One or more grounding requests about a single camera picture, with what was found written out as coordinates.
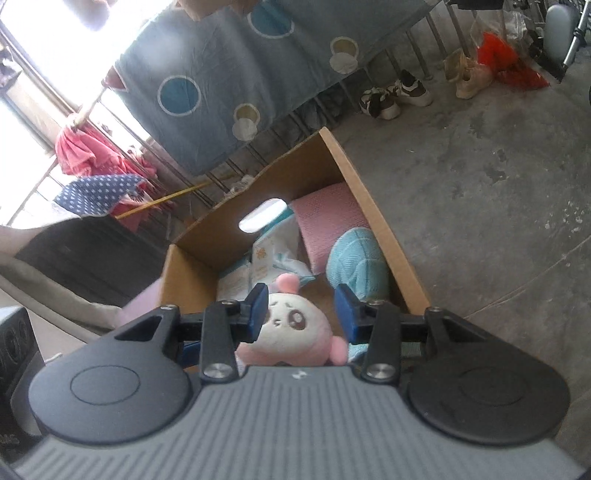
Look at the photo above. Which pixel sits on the pink sponge cloth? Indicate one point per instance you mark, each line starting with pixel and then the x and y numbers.
pixel 323 216

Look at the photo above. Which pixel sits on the black white sneaker left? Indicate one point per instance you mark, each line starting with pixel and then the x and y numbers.
pixel 379 103

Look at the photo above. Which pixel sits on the beige shoes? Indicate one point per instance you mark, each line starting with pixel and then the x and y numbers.
pixel 469 76

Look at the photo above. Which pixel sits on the cardboard box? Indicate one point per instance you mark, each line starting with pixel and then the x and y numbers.
pixel 223 236

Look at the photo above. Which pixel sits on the yellow stick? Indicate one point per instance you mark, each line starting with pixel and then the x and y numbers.
pixel 164 199

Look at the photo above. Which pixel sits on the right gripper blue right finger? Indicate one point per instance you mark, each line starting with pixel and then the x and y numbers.
pixel 377 324

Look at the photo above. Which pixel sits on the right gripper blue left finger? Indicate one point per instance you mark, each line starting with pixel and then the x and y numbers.
pixel 225 325

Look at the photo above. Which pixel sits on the star-patterned blue cloth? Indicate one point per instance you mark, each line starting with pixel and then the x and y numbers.
pixel 98 195

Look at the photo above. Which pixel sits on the teal knotted towel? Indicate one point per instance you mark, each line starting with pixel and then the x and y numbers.
pixel 360 263

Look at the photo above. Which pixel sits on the blue circle-patterned blanket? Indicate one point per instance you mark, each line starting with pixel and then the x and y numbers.
pixel 203 89

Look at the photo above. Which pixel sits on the wet wipes pack in box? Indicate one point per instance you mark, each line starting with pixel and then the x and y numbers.
pixel 277 250

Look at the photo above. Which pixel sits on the red pink hanging clothes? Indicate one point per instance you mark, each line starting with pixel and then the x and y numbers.
pixel 86 152

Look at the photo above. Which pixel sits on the pink plush pig toy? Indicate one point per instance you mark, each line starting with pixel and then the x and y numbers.
pixel 295 332

